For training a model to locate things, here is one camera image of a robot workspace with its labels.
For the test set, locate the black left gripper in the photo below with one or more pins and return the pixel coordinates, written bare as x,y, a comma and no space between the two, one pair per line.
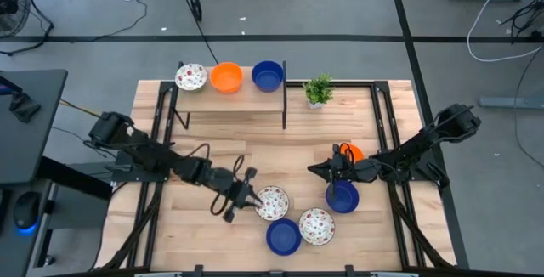
240,192

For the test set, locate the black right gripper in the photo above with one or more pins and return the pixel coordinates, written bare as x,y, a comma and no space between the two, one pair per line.
357,171

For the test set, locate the floral bowl with green outside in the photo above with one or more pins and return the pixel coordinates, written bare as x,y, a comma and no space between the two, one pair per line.
275,205
316,226
191,77

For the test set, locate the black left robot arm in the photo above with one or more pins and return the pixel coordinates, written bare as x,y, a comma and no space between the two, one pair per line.
157,156

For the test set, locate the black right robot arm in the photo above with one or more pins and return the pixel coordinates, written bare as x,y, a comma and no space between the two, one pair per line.
425,141

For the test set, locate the green plant in white pot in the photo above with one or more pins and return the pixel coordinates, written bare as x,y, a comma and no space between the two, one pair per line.
318,90

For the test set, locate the wooden shelf with black legs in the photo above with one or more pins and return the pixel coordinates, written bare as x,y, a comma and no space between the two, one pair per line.
238,100

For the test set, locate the black desk beam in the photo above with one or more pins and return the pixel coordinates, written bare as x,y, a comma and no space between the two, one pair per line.
72,177

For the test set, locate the black computer mouse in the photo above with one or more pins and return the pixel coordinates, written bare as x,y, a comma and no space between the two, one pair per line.
26,209

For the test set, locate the black desk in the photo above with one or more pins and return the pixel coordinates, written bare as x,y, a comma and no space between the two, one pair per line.
30,149

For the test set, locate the black pouch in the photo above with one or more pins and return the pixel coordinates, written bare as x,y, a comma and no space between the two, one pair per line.
25,107

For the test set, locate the dark grey side desk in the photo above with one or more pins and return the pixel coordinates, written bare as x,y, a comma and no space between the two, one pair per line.
8,251

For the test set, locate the black standing fan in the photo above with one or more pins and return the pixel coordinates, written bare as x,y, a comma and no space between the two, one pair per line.
10,9

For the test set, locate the black aluminium table frame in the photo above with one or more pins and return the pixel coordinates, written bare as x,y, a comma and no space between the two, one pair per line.
331,83

